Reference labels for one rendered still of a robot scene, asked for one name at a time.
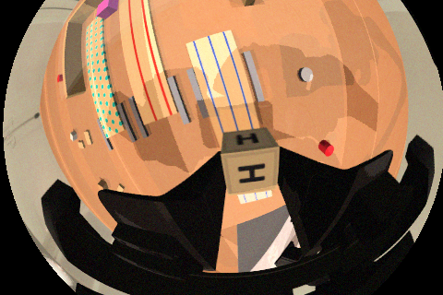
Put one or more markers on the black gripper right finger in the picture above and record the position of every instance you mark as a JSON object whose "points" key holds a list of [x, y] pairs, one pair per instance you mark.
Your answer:
{"points": [[317, 194]]}

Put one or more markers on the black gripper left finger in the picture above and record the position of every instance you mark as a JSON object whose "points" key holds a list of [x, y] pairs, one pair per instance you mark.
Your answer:
{"points": [[191, 212]]}

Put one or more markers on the small yellow block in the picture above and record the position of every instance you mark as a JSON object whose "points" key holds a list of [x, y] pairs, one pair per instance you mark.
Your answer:
{"points": [[88, 137]]}

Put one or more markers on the orange strip with red lines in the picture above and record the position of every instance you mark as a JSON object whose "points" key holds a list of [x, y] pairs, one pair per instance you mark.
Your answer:
{"points": [[146, 73]]}

